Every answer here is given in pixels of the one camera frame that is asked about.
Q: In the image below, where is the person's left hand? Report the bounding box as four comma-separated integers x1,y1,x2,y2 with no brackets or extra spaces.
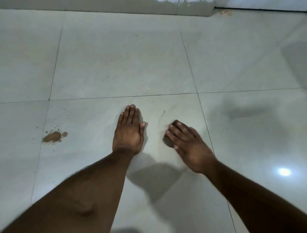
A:
112,104,146,157

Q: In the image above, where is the person's left forearm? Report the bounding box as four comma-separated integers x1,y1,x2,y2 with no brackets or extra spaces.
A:
0,149,135,233

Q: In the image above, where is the dark brown scrubbing sponge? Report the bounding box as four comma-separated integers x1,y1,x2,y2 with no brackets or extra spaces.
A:
163,119,183,148

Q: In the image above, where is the person's right forearm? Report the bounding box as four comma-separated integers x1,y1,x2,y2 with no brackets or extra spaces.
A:
204,158,307,233

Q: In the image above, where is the person's right hand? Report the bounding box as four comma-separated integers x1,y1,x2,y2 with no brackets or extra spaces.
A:
165,121,217,175

